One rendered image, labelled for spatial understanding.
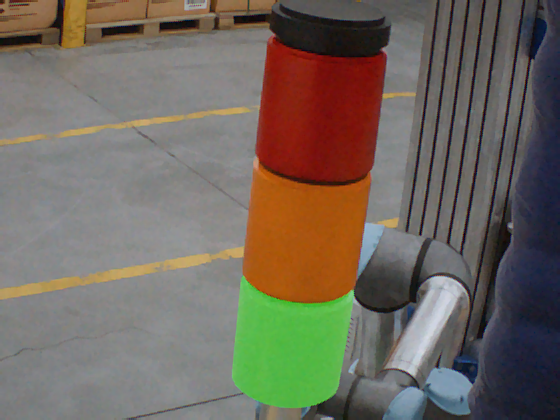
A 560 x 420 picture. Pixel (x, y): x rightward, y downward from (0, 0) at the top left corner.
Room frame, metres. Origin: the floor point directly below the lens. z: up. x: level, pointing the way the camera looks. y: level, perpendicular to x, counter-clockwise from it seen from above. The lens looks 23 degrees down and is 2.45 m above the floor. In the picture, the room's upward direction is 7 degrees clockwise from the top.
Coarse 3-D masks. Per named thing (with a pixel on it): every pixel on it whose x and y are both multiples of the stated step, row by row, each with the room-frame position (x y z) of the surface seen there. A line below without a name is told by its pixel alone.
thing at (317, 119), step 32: (288, 64) 0.45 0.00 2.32; (320, 64) 0.45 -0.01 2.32; (352, 64) 0.45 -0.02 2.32; (384, 64) 0.46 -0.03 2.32; (288, 96) 0.45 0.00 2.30; (320, 96) 0.45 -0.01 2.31; (352, 96) 0.45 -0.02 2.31; (288, 128) 0.45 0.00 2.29; (320, 128) 0.45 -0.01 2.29; (352, 128) 0.45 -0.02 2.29; (288, 160) 0.45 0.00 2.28; (320, 160) 0.45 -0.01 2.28; (352, 160) 0.45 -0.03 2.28
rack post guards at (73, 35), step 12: (72, 0) 8.45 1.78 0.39; (84, 0) 8.51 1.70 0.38; (360, 0) 10.15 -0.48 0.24; (72, 12) 8.45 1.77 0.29; (84, 12) 8.52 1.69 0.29; (72, 24) 8.46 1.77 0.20; (84, 24) 8.53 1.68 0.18; (72, 36) 8.47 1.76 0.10; (84, 36) 8.55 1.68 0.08; (60, 48) 8.42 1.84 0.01
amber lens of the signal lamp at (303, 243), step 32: (256, 160) 0.47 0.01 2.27; (256, 192) 0.46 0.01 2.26; (288, 192) 0.45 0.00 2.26; (320, 192) 0.45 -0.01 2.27; (352, 192) 0.45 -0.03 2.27; (256, 224) 0.46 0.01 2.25; (288, 224) 0.45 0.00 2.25; (320, 224) 0.45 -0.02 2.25; (352, 224) 0.45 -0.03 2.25; (256, 256) 0.45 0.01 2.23; (288, 256) 0.45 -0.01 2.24; (320, 256) 0.45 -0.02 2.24; (352, 256) 0.46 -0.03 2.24; (256, 288) 0.46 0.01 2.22; (288, 288) 0.45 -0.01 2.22; (320, 288) 0.45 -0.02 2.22; (352, 288) 0.46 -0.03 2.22
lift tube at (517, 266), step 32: (544, 0) 1.39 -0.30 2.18; (544, 64) 1.36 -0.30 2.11; (544, 96) 1.35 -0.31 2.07; (544, 128) 1.35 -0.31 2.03; (544, 160) 1.33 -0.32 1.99; (544, 192) 1.31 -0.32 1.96; (544, 224) 1.31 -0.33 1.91; (512, 256) 1.36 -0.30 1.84; (544, 256) 1.31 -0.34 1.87; (512, 288) 1.33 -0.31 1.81; (544, 288) 1.29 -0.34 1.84; (512, 320) 1.33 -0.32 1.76; (544, 320) 1.30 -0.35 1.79; (480, 352) 1.39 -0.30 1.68; (512, 352) 1.31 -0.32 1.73; (544, 352) 1.28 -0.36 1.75; (480, 384) 1.37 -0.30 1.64; (512, 384) 1.30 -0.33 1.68; (544, 384) 1.28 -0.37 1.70; (480, 416) 1.33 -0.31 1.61; (512, 416) 1.30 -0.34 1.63; (544, 416) 1.28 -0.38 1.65
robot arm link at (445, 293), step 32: (448, 256) 1.81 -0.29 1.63; (448, 288) 1.74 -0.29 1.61; (416, 320) 1.64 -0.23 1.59; (448, 320) 1.67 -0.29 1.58; (416, 352) 1.55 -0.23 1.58; (352, 384) 1.46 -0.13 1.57; (384, 384) 1.47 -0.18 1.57; (416, 384) 1.49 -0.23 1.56; (352, 416) 1.44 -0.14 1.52; (384, 416) 1.42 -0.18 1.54; (416, 416) 1.42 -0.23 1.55
